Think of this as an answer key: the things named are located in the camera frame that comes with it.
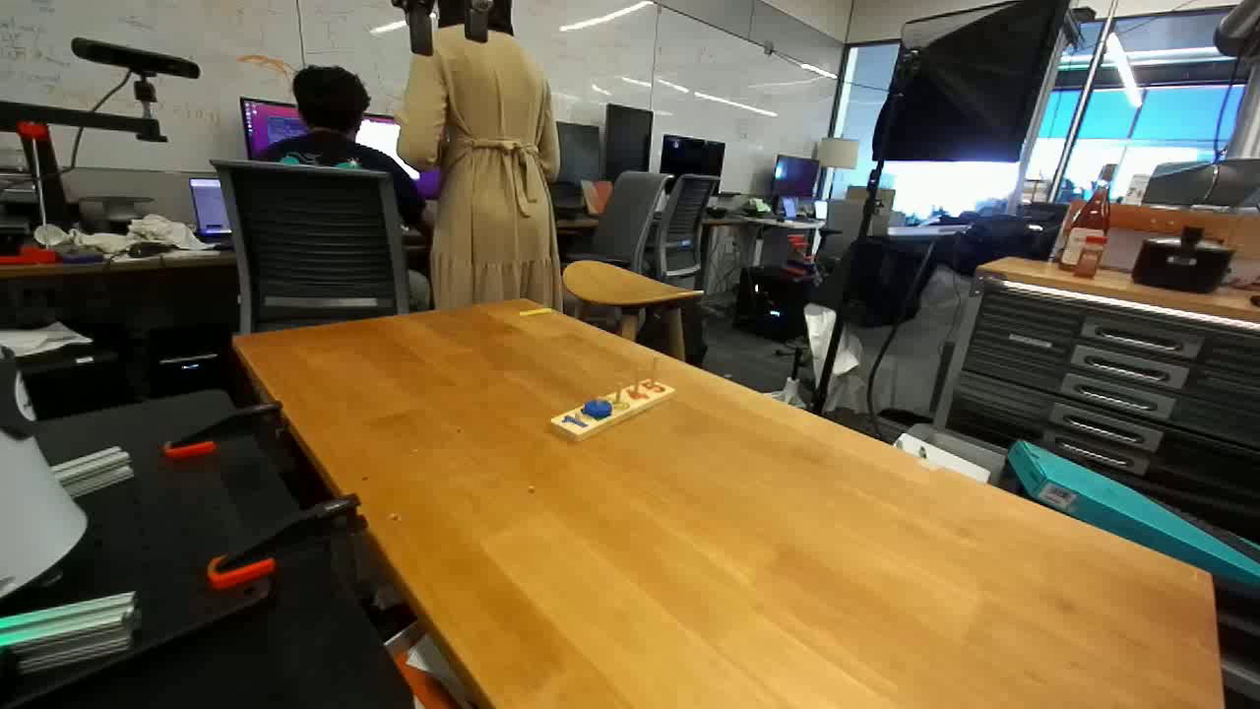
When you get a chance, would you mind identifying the seated dark-haired person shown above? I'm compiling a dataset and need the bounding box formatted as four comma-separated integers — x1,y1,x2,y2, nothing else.
255,64,435,236

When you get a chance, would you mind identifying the beige dress on mannequin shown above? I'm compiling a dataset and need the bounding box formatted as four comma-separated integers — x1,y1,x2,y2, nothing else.
399,21,569,314

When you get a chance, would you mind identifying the monitor with purple screen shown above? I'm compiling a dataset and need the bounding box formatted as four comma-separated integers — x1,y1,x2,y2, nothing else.
238,96,409,173

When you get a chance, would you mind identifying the grey mesh office chair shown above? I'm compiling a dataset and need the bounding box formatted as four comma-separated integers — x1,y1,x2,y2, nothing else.
208,158,415,339

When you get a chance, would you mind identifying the open laptop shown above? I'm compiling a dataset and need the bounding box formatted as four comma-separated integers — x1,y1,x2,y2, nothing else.
184,173,238,244

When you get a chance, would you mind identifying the white table lamp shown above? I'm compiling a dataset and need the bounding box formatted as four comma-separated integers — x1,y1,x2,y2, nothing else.
813,134,863,204

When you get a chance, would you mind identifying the white wooden puzzle board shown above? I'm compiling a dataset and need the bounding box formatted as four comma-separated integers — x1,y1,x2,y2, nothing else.
548,374,678,444

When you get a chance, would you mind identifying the black light stand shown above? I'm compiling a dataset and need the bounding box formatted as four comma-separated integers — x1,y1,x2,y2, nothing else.
809,154,897,418

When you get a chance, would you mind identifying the black softbox light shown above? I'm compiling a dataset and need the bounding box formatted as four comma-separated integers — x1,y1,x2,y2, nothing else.
871,0,1081,166

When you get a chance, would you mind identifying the silver aluminium extrusion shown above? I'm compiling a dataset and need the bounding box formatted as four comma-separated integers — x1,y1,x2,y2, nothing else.
49,440,137,499

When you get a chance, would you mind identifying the white lamp shade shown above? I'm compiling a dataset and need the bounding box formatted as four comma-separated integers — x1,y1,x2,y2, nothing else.
0,428,92,604

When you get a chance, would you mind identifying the white box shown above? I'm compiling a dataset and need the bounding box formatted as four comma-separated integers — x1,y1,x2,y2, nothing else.
894,423,1010,490

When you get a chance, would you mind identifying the red bottle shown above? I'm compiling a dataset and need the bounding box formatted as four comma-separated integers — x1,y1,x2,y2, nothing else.
1054,183,1116,278

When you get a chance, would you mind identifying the greenish aluminium extrusion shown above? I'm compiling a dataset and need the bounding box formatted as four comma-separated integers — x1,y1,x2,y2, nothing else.
0,586,143,678

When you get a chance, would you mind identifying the grey drawer cabinet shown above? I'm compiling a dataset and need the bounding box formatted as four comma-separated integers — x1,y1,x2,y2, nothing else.
932,253,1260,527

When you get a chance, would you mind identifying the black pot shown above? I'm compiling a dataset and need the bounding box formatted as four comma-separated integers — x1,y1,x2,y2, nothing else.
1130,226,1235,297

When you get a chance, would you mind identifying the teal case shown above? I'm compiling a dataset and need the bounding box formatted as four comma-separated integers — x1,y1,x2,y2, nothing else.
1004,437,1260,600

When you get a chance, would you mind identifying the black camera on stand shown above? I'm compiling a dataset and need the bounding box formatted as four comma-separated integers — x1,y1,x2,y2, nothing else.
67,36,205,118

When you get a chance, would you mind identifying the black clamp with orange handle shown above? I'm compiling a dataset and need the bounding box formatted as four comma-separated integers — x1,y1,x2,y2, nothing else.
205,494,365,594
161,399,283,467

